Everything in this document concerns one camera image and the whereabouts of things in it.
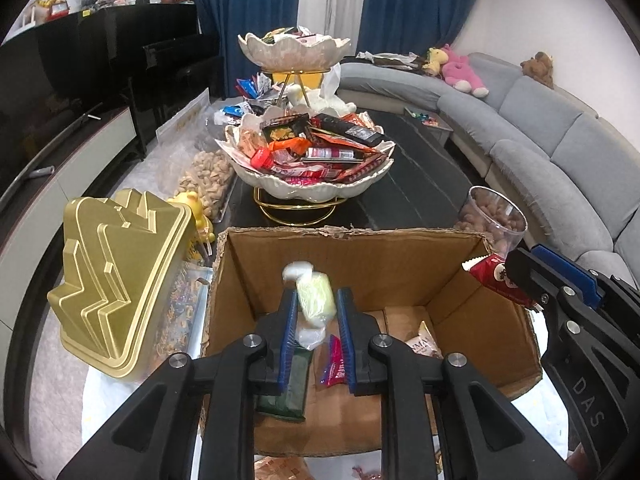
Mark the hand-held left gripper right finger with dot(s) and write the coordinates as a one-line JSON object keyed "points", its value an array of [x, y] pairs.
{"points": [[347, 340]]}

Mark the bag of pistachios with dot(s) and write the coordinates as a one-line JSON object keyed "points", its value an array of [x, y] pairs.
{"points": [[210, 175]]}

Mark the yellow plush toy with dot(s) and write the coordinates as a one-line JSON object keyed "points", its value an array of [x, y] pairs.
{"points": [[435, 60]]}

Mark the light blue tablecloth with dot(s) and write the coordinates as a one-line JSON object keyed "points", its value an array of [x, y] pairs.
{"points": [[535, 410]]}

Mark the blue curtain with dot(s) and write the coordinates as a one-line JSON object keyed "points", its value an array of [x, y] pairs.
{"points": [[420, 5], [225, 10]]}

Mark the black television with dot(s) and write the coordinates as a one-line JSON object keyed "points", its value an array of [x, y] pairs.
{"points": [[45, 90]]}

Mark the gold ornament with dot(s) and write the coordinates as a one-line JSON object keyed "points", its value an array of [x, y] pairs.
{"points": [[50, 7]]}

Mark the large pile of snack packets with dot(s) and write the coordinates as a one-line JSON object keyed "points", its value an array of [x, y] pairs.
{"points": [[320, 152]]}

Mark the brown teddy bear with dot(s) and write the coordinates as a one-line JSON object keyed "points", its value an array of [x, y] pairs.
{"points": [[537, 65]]}

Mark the small heap of snacks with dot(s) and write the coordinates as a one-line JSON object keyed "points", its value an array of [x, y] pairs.
{"points": [[295, 35]]}

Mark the brown candy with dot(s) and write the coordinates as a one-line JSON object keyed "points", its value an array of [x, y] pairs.
{"points": [[365, 474]]}

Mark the yellow bear figure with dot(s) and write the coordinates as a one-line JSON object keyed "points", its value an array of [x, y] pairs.
{"points": [[190, 205]]}

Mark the red and white snack packet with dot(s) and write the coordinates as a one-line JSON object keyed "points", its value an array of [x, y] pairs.
{"points": [[487, 272]]}

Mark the grey television cabinet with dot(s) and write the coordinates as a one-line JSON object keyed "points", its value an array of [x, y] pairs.
{"points": [[65, 180]]}

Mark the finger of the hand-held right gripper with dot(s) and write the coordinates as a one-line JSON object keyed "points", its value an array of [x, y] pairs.
{"points": [[565, 267], [540, 280]]}

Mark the person's right hand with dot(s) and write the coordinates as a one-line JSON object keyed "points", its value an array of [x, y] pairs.
{"points": [[579, 466]]}

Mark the black piano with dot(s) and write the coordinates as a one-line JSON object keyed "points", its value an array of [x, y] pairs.
{"points": [[175, 60]]}

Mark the gold tiered lid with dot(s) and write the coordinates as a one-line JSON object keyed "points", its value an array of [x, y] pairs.
{"points": [[110, 270]]}

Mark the grey toy bin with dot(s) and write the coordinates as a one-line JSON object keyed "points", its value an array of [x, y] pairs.
{"points": [[435, 132]]}

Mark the crumpled clothing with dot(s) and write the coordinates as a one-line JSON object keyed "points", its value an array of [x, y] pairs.
{"points": [[390, 59]]}

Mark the grey curved sofa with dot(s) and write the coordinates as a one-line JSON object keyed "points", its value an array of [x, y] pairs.
{"points": [[540, 150]]}

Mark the brown cardboard box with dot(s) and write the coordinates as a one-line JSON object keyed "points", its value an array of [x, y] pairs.
{"points": [[350, 260]]}

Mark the pink plush toy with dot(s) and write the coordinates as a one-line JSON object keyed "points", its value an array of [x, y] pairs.
{"points": [[462, 70]]}

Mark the large white scalloped bowl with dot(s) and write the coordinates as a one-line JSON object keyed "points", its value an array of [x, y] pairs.
{"points": [[305, 192]]}

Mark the grey remote control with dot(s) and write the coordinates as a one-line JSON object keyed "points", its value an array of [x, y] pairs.
{"points": [[41, 171]]}

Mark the loose packets behind stand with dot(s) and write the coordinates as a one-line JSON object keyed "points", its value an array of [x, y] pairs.
{"points": [[250, 87]]}

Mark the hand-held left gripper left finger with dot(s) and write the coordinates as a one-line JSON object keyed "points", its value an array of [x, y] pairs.
{"points": [[287, 340]]}

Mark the beige snack packet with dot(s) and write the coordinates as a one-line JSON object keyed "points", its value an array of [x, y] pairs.
{"points": [[422, 342]]}

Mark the clear jar of nuts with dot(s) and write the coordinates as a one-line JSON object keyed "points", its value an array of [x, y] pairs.
{"points": [[495, 220]]}

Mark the white plush toy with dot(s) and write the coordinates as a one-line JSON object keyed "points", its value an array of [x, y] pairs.
{"points": [[325, 100]]}

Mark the gold patterned snack packet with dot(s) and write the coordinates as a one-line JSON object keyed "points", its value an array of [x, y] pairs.
{"points": [[280, 470]]}

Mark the red candy packet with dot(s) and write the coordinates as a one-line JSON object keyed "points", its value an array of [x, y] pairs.
{"points": [[327, 365]]}

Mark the dark green snack packet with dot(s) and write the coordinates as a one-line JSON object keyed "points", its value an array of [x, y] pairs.
{"points": [[296, 402]]}

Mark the clear plastic bag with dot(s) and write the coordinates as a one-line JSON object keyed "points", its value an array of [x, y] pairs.
{"points": [[185, 140]]}

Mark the small white scalloped bowl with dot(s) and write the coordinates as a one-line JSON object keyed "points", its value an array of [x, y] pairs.
{"points": [[295, 55]]}

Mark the pale green candy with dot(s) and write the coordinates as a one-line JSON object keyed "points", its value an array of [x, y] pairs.
{"points": [[315, 300]]}

